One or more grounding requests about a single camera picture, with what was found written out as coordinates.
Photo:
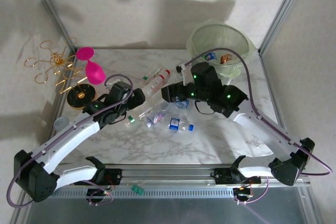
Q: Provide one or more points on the clear crushed bottle white strip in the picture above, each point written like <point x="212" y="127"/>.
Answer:
<point x="145" y="113"/>

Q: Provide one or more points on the small clear bottle blue label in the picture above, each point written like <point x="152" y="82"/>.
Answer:
<point x="182" y="104"/>

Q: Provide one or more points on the clear bottle red cap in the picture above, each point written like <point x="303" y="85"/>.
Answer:
<point x="157" y="82"/>

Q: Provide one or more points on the small clear bottle green label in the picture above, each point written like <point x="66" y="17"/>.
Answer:
<point x="130" y="121"/>

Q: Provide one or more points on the brown plastic bottle beige cap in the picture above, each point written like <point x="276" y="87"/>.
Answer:
<point x="226" y="58"/>

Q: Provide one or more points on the clear bottle dark blue label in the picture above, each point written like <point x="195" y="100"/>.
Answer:
<point x="174" y="124"/>

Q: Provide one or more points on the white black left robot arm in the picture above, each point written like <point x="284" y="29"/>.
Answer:
<point x="68" y="142"/>

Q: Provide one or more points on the pink plastic goblet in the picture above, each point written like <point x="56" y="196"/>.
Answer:
<point x="94" y="73"/>

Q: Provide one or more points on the small circuit board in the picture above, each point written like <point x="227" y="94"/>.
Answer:
<point x="109" y="190"/>
<point x="242" y="194"/>

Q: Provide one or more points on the small green clip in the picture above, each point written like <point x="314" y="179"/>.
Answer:
<point x="137" y="189"/>

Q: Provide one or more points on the grey metal panel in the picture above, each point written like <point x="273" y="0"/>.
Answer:
<point x="170" y="213"/>

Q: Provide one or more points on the aluminium table side rail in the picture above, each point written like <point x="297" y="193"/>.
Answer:
<point x="60" y="106"/>
<point x="267" y="77"/>

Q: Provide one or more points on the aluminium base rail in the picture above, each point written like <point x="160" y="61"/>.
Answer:
<point x="168" y="175"/>

